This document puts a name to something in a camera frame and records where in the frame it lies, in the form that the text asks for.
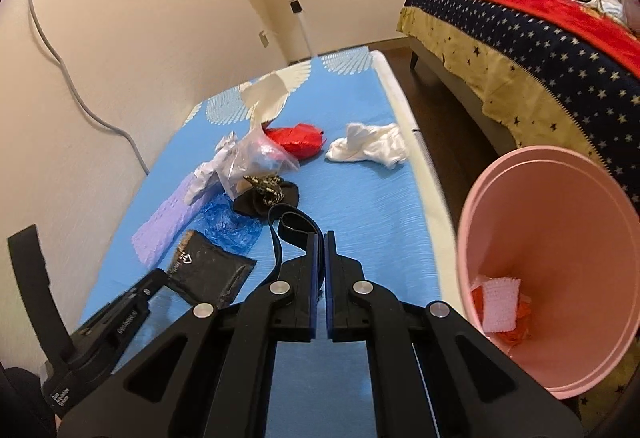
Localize white cloth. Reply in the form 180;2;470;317
325;122;408;170

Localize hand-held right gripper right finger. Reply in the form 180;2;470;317
325;232;583;438

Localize white foam net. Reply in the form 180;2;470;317
480;275;523;333

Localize white paper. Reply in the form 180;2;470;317
186;130;238;206

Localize cream paper piece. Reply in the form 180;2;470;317
239;77;292;131

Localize black strap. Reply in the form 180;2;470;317
265;205;323;291

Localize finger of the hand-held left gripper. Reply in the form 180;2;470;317
112;268;168;314

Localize black cloth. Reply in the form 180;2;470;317
232;174;301;219

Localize red blanket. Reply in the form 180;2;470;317
407;0;640;79

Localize patterned black hair band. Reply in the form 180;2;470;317
243;174;284;206

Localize blue printed mat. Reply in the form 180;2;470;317
77;50;446;438

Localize red plastic bag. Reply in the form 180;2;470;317
264;123;325;162

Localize orange scraps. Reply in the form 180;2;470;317
470;283;533;344

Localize blue plastic shoe cover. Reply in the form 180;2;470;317
200;195;263;259

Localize black foil packet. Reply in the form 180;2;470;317
167;230;258;309

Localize grey power cable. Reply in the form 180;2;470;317
15;0;151;174

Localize bed with red starry blanket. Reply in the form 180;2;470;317
397;0;640;424

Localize clear plastic bag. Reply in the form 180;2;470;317
220;120;301;201

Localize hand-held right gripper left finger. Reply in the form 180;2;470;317
59;232;325;438

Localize pink plastic bin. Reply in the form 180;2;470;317
456;147;640;400

